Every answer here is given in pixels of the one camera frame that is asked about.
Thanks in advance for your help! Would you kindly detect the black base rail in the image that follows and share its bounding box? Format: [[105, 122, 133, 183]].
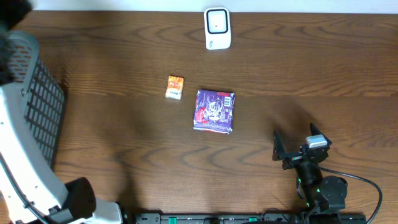
[[134, 212, 367, 224]]

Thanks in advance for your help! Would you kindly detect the white barcode scanner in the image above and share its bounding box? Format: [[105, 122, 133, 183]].
[[203, 7, 231, 50]]

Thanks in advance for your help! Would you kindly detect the purple snack packet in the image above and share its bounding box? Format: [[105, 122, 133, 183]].
[[193, 90, 236, 134]]

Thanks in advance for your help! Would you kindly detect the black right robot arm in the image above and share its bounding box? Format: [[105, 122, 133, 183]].
[[272, 123, 348, 213]]

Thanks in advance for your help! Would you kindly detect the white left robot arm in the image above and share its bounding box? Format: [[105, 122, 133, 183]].
[[1, 0, 132, 223]]

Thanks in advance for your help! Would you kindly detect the orange small snack box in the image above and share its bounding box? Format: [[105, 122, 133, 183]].
[[165, 75, 184, 100]]

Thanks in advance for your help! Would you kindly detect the black mesh plastic basket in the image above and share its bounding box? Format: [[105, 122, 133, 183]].
[[7, 30, 66, 169]]

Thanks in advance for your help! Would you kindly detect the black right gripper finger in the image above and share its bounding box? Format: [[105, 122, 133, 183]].
[[310, 123, 332, 146], [272, 130, 285, 161]]

